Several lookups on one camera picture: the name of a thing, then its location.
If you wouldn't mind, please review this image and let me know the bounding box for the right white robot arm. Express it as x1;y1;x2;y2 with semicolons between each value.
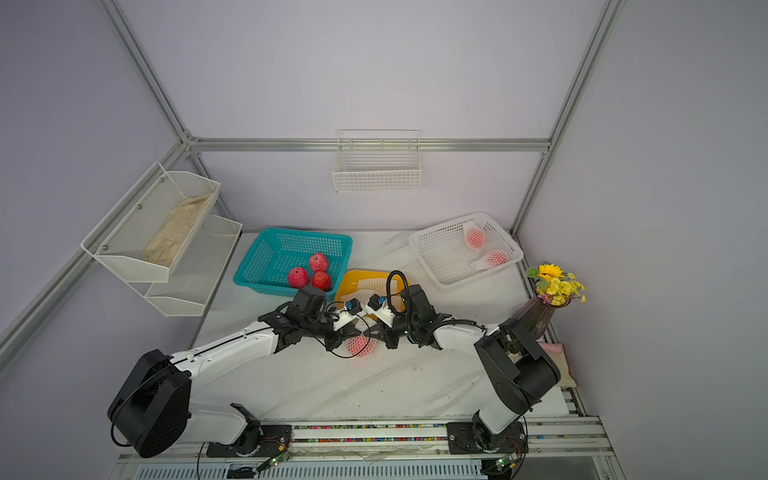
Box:
365;284;561;441

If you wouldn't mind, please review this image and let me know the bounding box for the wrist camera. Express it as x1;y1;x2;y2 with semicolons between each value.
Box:
364;293;395;328
333;298;363;331

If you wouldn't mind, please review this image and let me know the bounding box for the white plastic perforated basket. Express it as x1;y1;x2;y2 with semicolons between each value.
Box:
409;212;524;289

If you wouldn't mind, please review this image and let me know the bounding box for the white wire wall basket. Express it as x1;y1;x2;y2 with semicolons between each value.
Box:
332;129;422;194

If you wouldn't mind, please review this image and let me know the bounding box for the white two-tier wire shelf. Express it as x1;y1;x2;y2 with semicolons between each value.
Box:
81;163;242;317

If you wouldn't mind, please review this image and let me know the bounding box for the beige cloth in shelf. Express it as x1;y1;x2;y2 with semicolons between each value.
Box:
141;193;213;267

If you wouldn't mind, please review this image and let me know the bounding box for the yellow plastic tub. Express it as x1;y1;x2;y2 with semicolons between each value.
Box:
332;270;409;311

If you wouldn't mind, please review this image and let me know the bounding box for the netted red apple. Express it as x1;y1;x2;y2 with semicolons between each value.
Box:
287;267;310;289
311;271;332;292

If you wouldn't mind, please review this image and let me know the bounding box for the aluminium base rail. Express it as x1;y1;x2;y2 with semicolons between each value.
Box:
109;417;625;479

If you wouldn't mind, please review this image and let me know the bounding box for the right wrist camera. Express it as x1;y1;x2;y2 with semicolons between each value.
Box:
364;293;395;328

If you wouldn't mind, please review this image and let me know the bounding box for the yellow flower bouquet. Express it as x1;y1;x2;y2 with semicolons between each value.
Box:
525;263;587;308

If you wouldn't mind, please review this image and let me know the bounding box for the dark glass vase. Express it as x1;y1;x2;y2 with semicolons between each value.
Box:
512;297;562;340

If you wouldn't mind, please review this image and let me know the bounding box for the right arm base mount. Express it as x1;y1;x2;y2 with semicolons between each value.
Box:
446;413;528;455

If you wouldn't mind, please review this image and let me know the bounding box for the teal plastic perforated basket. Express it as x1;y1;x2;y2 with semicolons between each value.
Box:
233;228;353;299

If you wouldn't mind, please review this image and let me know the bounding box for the aluminium frame structure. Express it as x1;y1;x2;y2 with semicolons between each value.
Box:
1;1;625;375

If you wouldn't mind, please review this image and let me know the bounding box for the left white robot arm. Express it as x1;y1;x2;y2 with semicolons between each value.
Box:
107;287;363;458

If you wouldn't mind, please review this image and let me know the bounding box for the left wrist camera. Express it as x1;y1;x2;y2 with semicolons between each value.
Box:
333;298;363;331

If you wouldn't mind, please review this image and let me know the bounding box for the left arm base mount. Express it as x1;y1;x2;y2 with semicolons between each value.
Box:
205;403;293;458

